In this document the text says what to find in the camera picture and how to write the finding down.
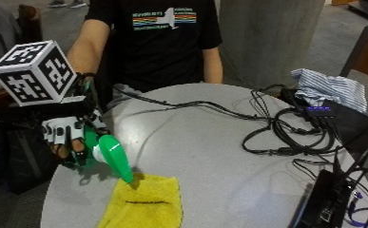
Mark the white marker cube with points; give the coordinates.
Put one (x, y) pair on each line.
(30, 73)

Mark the black flat case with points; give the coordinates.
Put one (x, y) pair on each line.
(352, 123)

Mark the yellow cloth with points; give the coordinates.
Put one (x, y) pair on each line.
(145, 202)

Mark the the person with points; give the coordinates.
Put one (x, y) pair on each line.
(161, 44)

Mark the green squeeze bottle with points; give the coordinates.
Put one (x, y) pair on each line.
(113, 152)

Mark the concrete column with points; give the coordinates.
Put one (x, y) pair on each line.
(269, 41)

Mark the black bag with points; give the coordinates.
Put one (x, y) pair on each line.
(20, 152)

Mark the black electronic box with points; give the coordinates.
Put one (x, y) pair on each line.
(328, 201)

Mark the black hub with blue lights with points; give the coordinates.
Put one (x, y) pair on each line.
(319, 111)

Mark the striped white cloth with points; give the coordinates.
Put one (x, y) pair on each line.
(331, 87)

